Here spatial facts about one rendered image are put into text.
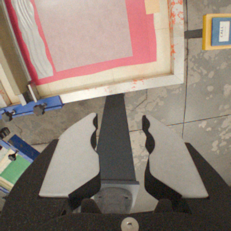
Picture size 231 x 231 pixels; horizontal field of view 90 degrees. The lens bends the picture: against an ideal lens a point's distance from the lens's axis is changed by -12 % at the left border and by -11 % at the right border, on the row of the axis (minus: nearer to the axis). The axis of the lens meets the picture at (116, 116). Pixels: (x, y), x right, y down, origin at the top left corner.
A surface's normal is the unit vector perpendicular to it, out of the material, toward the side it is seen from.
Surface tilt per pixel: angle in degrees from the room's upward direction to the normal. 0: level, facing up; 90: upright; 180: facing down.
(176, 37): 0
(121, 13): 0
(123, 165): 90
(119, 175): 90
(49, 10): 0
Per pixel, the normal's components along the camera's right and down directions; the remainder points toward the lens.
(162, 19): 0.00, 0.49
